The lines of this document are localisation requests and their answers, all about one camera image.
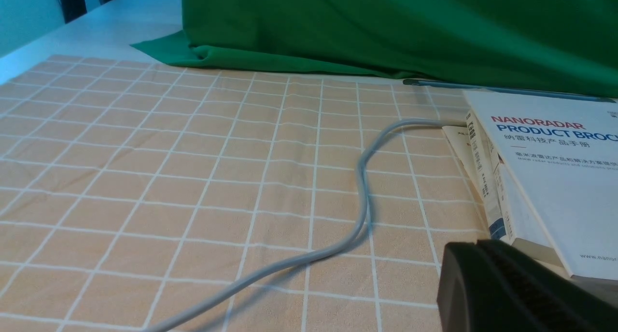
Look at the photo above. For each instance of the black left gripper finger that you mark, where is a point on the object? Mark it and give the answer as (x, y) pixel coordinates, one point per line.
(489, 286)

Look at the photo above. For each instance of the bottom white magazine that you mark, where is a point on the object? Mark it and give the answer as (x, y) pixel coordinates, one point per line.
(458, 137)

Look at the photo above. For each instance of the white Nanoradar product brochure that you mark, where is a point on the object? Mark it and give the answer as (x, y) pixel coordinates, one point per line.
(563, 155)

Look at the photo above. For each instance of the green backdrop cloth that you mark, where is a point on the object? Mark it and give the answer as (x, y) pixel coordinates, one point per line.
(567, 46)

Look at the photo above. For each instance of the beige checked tablecloth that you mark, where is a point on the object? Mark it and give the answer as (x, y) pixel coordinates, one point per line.
(133, 191)

